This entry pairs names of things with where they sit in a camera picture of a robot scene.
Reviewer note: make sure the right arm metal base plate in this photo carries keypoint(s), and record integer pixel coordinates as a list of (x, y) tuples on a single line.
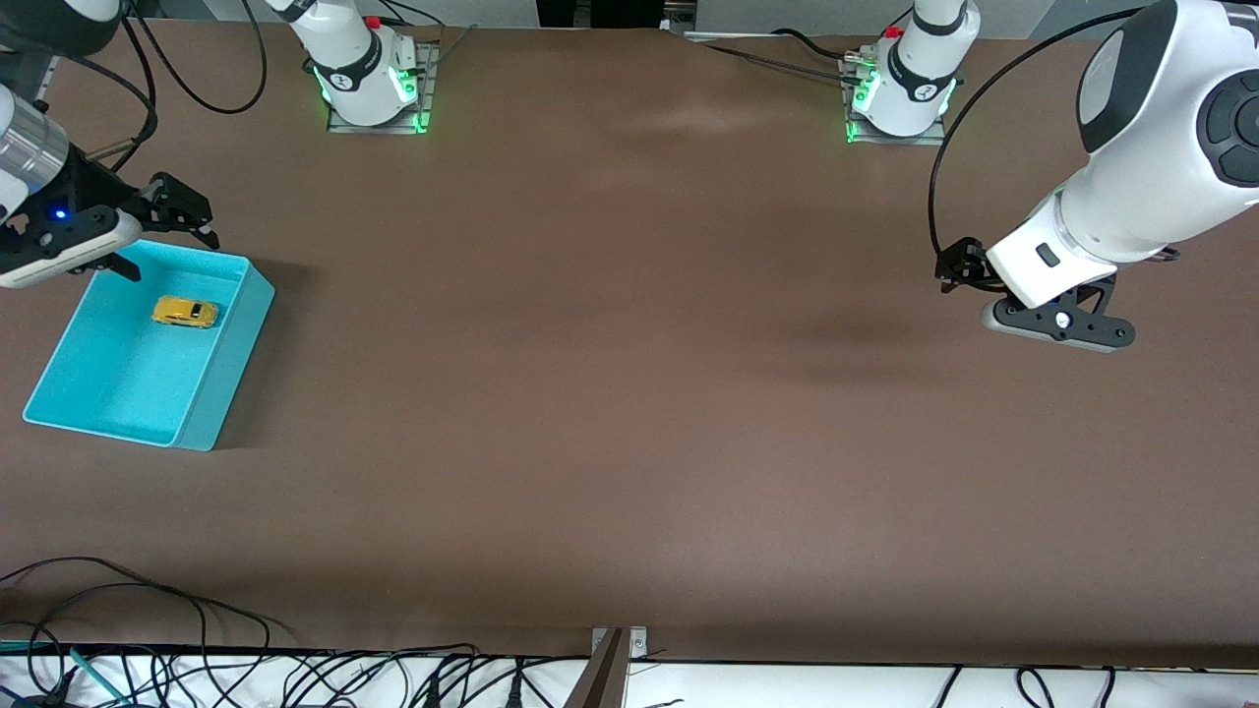
[(425, 88)]

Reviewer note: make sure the black background object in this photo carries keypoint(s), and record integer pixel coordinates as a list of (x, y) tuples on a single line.
[(600, 12)]

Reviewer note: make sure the metal table bracket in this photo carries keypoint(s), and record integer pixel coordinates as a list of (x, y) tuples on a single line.
[(639, 644)]

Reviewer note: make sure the yellow beetle toy car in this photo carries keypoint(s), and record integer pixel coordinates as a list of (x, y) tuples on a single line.
[(185, 312)]

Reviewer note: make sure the white lower board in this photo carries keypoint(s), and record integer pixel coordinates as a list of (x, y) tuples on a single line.
[(787, 688)]

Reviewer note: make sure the turquoise plastic bin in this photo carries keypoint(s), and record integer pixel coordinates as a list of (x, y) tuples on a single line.
[(128, 393)]

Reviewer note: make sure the grey metal beam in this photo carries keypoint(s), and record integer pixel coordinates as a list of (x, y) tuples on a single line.
[(602, 678)]

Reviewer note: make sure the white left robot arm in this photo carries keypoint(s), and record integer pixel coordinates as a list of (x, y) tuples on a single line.
[(1141, 167)]

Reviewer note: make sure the grey metal background box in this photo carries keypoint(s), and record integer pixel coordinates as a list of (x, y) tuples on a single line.
[(681, 14)]

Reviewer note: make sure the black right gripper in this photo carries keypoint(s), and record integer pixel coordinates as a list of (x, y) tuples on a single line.
[(90, 190)]

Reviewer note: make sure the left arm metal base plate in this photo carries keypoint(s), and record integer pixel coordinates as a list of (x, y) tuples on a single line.
[(934, 138)]

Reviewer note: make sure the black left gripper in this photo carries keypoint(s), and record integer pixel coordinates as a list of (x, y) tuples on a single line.
[(962, 264)]

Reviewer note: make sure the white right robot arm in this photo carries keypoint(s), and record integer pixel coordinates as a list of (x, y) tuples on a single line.
[(29, 147)]

